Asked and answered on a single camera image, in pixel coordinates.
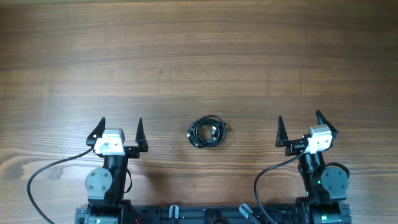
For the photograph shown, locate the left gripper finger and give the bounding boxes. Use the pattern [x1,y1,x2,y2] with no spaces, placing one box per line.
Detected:
[135,118,149,152]
[86,117,106,146]

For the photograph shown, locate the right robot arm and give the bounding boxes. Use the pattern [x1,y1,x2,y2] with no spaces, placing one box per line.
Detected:
[275,110,352,224]

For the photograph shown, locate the camera black cable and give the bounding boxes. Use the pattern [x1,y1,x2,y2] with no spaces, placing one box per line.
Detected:
[253,146,308,224]
[27,146,95,224]

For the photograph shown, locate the thick black USB cable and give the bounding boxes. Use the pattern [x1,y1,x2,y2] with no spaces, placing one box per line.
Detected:
[187,115,228,149]

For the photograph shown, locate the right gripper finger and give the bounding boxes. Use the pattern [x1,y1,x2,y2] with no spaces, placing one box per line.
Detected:
[275,115,289,147]
[315,110,338,137]

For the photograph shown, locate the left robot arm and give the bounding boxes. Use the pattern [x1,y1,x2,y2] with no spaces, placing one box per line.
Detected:
[81,118,149,224]

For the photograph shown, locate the left camera black cable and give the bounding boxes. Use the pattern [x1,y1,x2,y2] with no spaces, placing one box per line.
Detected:
[27,146,95,224]

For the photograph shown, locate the right camera black cable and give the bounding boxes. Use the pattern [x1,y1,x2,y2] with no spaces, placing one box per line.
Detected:
[253,146,308,224]

